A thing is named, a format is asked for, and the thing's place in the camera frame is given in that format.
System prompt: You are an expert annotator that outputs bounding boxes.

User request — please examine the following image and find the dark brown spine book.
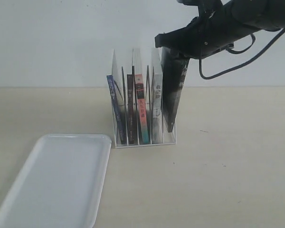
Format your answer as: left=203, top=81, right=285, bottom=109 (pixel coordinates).
left=127, top=68, right=134, bottom=144

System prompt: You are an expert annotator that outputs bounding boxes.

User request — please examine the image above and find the white wire book rack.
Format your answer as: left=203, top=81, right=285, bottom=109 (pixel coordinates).
left=106, top=65, right=177, bottom=149

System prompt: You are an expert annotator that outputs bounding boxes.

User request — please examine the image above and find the white plastic tray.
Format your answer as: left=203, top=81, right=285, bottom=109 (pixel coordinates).
left=0, top=133, right=112, bottom=228

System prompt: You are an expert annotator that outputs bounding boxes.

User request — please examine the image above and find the grey white spine book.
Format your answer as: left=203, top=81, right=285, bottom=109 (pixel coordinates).
left=152, top=48, right=163, bottom=144

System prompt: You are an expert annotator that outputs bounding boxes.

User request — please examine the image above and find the black cover book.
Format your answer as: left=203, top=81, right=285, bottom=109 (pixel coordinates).
left=161, top=47, right=189, bottom=133

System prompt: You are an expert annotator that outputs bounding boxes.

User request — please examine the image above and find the blue book with orange moon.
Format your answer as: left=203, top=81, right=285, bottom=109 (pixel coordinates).
left=106, top=49, right=127, bottom=145

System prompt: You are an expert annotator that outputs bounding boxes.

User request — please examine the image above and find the pink and teal spine book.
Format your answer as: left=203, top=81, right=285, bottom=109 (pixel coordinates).
left=132, top=47, right=150, bottom=144

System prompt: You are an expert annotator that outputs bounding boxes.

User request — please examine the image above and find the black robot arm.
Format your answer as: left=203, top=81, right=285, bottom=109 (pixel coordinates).
left=154, top=0, right=285, bottom=59

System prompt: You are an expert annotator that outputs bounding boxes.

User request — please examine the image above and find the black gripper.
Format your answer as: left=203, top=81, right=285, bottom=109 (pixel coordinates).
left=154, top=0, right=252, bottom=59

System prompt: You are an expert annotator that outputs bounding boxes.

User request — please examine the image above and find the black cable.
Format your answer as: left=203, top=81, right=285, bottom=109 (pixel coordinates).
left=199, top=26, right=285, bottom=80

